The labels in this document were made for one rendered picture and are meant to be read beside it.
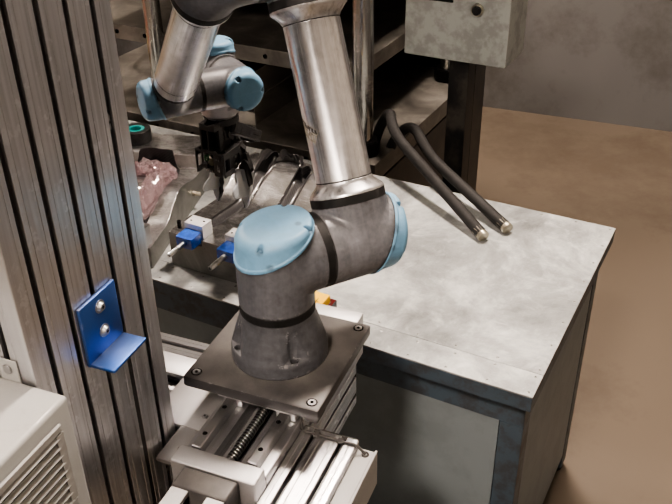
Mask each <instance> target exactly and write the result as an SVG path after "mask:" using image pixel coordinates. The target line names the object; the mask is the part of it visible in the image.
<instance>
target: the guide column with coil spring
mask: <svg viewBox="0 0 672 504"><path fill-rule="evenodd" d="M141 1H142V8H143V16H144V23H145V31H146V38H147V46H148V53H149V61H150V68H151V76H152V78H154V76H155V72H156V68H157V64H158V60H159V57H160V53H161V49H162V45H163V42H164V34H163V25H162V17H161V9H160V1H159V0H141Z"/></svg>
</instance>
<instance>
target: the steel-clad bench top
mask: <svg viewBox="0 0 672 504"><path fill-rule="evenodd" d="M373 175H374V174H373ZM374 176H375V177H377V178H378V179H380V180H381V181H382V182H384V187H385V191H387V192H391V193H393V194H394V195H396V196H397V197H398V199H399V200H400V202H401V206H402V207H403V208H404V210H405V214H406V218H407V223H408V241H407V246H406V250H405V252H404V253H403V256H402V258H401V259H400V260H399V262H397V263H396V264H395V265H393V266H391V267H388V268H385V269H383V270H381V271H380V272H378V273H376V274H368V275H365V276H362V277H358V278H355V279H352V280H349V281H346V282H343V283H339V284H336V285H333V286H330V287H326V288H323V289H320V290H317V292H321V293H324V294H328V295H330V298H331V299H334V300H336V301H337V308H342V309H346V310H350V311H355V312H359V313H363V324H366V325H369V326H370V335H369V337H368V338H367V340H366V342H365V343H364V345H363V346H364V347H368V348H371V349H374V350H377V351H380V352H384V353H387V354H390V355H393V356H396V357H399V358H403V359H406V360H409V361H412V362H415V363H419V364H422V365H425V366H428V367H431V368H434V369H438V370H441V371H444V372H447V373H450V374H454V375H457V376H460V377H463V378H466V379H469V380H473V381H476V382H479V383H482V384H485V385H489V386H492V387H495V388H498V389H501V390H504V391H508V392H511V393H514V394H517V395H520V396H524V397H527V398H530V399H533V397H534V395H535V393H536V391H537V389H538V387H539V385H540V383H541V381H542V379H543V377H544V375H545V373H546V371H547V369H548V367H549V365H550V363H551V360H552V358H553V356H554V354H555V352H556V350H557V348H558V346H559V344H560V342H561V340H562V338H563V336H564V334H565V332H566V330H567V328H568V326H569V324H570V322H571V320H572V318H573V316H574V314H575V312H576V310H577V307H578V305H579V303H580V301H581V299H582V297H583V295H584V293H585V291H586V289H587V287H588V285H589V283H590V281H591V279H592V277H593V275H594V273H595V271H596V269H597V267H598V265H599V263H600V261H601V259H602V256H603V254H604V252H605V250H606V248H607V246H608V244H609V242H610V240H611V238H612V236H613V234H614V232H615V230H616V228H612V227H607V226H603V225H598V224H594V223H589V222H585V221H580V220H576V219H571V218H567V217H562V216H558V215H553V214H549V213H544V212H540V211H535V210H531V209H527V208H522V207H518V206H513V205H509V204H504V203H500V202H495V201H491V200H486V199H485V200H486V201H487V202H488V203H489V204H490V205H491V206H492V207H494V208H495V209H496V210H497V211H498V212H499V213H500V214H501V215H502V216H503V217H504V218H505V219H507V220H508V221H509V222H510V223H511V224H512V225H513V227H512V230H511V231H510V232H509V233H507V234H504V233H503V232H502V231H500V230H499V229H498V228H497V227H496V226H495V225H494V224H493V223H492V222H491V221H490V220H489V219H488V218H487V217H486V216H484V215H483V214H482V213H481V212H480V211H479V210H478V209H477V208H476V207H475V206H474V205H473V204H472V203H471V202H470V201H468V200H467V199H466V198H465V197H464V196H463V195H462V194H459V193H455V192H453V193H454V194H455V195H456V197H457V198H458V199H459V200H460V201H461V202H462V203H463V204H464V206H465V207H466V208H467V209H468V210H469V211H470V212H471V213H472V215H473V216H474V217H475V218H476V219H477V220H478V221H479V223H480V224H481V225H482V226H483V227H484V228H485V229H486V230H487V232H488V233H489V236H488V238H487V239H486V240H484V241H479V240H478V239H477V238H476V236H475V235H474V234H473V233H472V232H471V231H470V230H469V228H468V227H467V226H466V225H465V224H464V223H463V221H462V220H461V219H460V218H459V217H458V216H457V214H456V213H455V212H454V211H453V210H452V209H451V208H450V206H449V205H448V204H447V203H446V202H445V201H444V199H443V198H442V197H441V196H440V195H439V194H438V193H437V191H436V190H435V189H434V188H432V187H428V186H423V185H419V184H414V183H410V182H405V181H401V180H396V179H392V178H387V177H383V176H378V175H374ZM170 251H171V247H170V244H169V245H168V247H167V248H166V250H165V251H164V253H163V254H162V256H161V257H160V259H159V260H158V262H157V263H156V265H155V266H154V268H151V274H152V280H154V281H158V282H161V283H164V284H167V285H170V286H173V287H177V288H180V289H183V290H186V291H189V292H193V293H196V294H199V295H202V296H205V297H208V298H212V299H215V300H218V301H221V302H224V303H228V304H231V305H234V306H237V307H239V301H238V289H237V283H234V282H230V281H227V280H224V279H220V278H217V277H214V276H210V275H207V274H204V273H200V272H197V271H194V270H190V269H187V268H184V267H180V266H177V265H174V264H173V261H172V257H168V256H167V255H168V253H169V252H170Z"/></svg>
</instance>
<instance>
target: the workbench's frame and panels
mask: <svg viewBox="0 0 672 504"><path fill-rule="evenodd" d="M614 234H615V232H614ZM614 234H613V236H612V238H611V240H610V242H609V244H608V246H607V248H606V250H605V252H604V254H603V256H602V259H601V261H600V263H599V265H598V267H597V269H596V271H595V273H594V275H593V277H592V279H591V281H590V283H589V285H588V287H587V289H586V291H585V293H584V295H583V297H582V299H581V301H580V303H579V305H578V307H577V310H576V312H575V314H574V316H573V318H572V320H571V322H570V324H569V326H568V328H567V330H566V332H565V334H564V336H563V338H562V340H561V342H560V344H559V346H558V348H557V350H556V352H555V354H554V356H553V358H552V360H551V363H550V365H549V367H548V369H547V371H546V373H545V375H544V377H543V379H542V381H541V383H540V385H539V387H538V389H537V391H536V393H535V395H534V397H533V399H530V398H527V397H524V396H520V395H517V394H514V393H511V392H508V391H504V390H501V389H498V388H495V387H492V386H489V385H485V384H482V383H479V382H476V381H473V380H469V379H466V378H463V377H460V376H457V375H454V374H450V373H447V372H444V371H441V370H438V369H434V368H431V367H428V366H425V365H422V364H419V363H415V362H412V361H409V360H406V359H403V358H399V357H396V356H393V355H390V354H387V353H384V352H380V351H377V350H374V349H371V348H368V347H364V346H363V353H362V355H361V357H360V358H359V360H358V362H357V364H356V404H355V406H354V407H353V409H352V411H351V413H350V415H349V416H348V418H347V420H346V422H345V424H344V425H343V427H342V429H341V431H340V433H339V434H341V435H345V436H348V437H352V438H356V439H358V440H359V446H360V447H361V448H362V449H365V450H369V451H372V452H375V451H377V484H376V486H375V488H374V490H373V492H372V495H371V497H370V499H369V501H368V503H367V504H543V502H544V499H545V497H546V494H547V492H548V490H549V487H550V485H551V482H552V480H553V478H554V475H555V473H556V471H558V470H560V469H561V468H562V465H563V462H564V459H565V456H566V450H567V445H568V439H569V434H570V428H571V423H572V417H573V411H574V406H575V400H576V395H577V389H578V383H579V378H580V372H581V367H582V361H583V356H584V350H585V344H586V339H587V333H588V328H589V322H590V316H591V311H592V305H593V300H594V294H595V289H596V283H597V277H598V272H599V270H600V267H601V265H602V263H603V261H604V259H605V257H606V255H607V253H608V251H609V249H610V247H611V245H612V243H613V240H614ZM152 281H153V287H154V294H155V300H156V307H157V313H158V320H159V326H160V332H162V333H166V334H170V335H174V336H178V337H182V338H186V339H190V340H194V341H198V342H202V343H206V344H211V343H212V341H213V340H214V339H215V338H216V337H217V335H218V334H219V333H220V332H221V331H222V330H223V328H224V327H225V326H226V325H227V324H228V322H229V321H230V320H231V319H232V318H233V316H234V315H235V314H236V313H237V312H238V311H239V307H237V306H234V305H231V304H228V303H224V302H221V301H218V300H215V299H212V298H208V297H205V296H202V295H199V294H196V293H193V292H189V291H186V290H183V289H180V288H177V287H173V286H170V285H167V284H164V283H161V282H158V281H154V280H152Z"/></svg>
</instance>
